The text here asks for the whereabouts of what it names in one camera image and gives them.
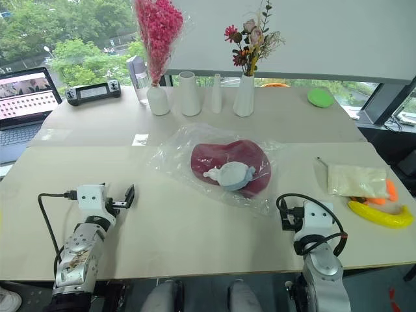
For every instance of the mixed dried flower bouquet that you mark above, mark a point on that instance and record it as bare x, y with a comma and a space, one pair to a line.
252, 48

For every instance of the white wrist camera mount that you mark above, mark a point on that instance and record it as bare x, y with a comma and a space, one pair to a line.
318, 217
92, 199

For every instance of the white shoe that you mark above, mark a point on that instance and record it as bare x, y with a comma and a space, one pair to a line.
9, 299

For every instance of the open laptop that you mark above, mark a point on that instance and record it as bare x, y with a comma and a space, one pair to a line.
22, 97

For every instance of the white board panel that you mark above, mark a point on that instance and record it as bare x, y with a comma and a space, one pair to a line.
325, 35

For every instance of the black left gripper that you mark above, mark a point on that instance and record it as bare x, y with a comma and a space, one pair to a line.
119, 204

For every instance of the small white printed sticker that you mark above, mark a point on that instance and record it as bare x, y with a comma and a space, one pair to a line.
140, 139

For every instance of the clear plastic bag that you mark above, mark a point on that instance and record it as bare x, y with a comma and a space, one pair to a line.
175, 146

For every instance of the ribbed white vase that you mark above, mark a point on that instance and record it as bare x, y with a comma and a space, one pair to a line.
243, 97

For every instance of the slim white vase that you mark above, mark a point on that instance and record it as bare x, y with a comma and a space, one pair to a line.
216, 97

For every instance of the clear bottle with purple lid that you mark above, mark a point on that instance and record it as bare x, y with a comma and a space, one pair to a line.
140, 81

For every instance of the red object on floor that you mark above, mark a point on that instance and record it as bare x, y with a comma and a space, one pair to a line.
394, 299

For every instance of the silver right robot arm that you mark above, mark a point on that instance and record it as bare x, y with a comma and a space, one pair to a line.
325, 269

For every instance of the green round disc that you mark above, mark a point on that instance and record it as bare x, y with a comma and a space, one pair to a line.
320, 98

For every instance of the black window pillar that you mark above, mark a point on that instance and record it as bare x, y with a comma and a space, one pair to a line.
390, 100

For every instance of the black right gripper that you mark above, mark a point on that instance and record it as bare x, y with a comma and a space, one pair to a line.
291, 219

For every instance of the conical white vase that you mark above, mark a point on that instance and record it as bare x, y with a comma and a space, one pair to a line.
189, 97

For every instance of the pink dried flower bouquet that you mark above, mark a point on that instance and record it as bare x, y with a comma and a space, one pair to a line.
159, 29

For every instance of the black handheld controller with screen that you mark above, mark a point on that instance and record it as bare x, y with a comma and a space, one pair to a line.
92, 92

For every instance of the orange toy carrot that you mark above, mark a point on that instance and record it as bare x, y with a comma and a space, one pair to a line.
392, 190

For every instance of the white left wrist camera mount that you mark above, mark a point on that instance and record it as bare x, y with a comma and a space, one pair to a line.
92, 199

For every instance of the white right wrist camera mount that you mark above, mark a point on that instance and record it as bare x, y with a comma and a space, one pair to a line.
318, 217

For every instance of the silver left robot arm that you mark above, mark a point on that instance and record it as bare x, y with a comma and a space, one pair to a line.
78, 253

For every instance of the beige cloth pouch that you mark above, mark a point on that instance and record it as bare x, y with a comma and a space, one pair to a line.
356, 180

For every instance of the orange object behind table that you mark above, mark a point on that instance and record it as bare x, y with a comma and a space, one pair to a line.
275, 85

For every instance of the short round white vase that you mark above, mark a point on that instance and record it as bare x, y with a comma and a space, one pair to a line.
158, 100

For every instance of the yellow toy banana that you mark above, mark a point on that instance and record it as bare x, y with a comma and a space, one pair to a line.
380, 217

